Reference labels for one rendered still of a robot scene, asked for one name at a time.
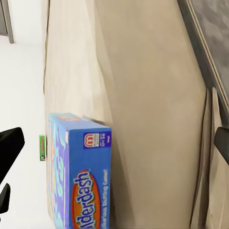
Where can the bed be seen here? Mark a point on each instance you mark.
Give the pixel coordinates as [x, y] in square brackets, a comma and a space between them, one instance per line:
[157, 73]

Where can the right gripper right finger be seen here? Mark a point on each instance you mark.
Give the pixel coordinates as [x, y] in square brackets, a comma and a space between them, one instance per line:
[221, 141]

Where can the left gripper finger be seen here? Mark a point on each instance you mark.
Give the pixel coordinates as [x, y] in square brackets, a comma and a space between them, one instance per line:
[5, 199]

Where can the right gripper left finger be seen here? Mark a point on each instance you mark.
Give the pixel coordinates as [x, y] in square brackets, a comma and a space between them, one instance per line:
[11, 143]

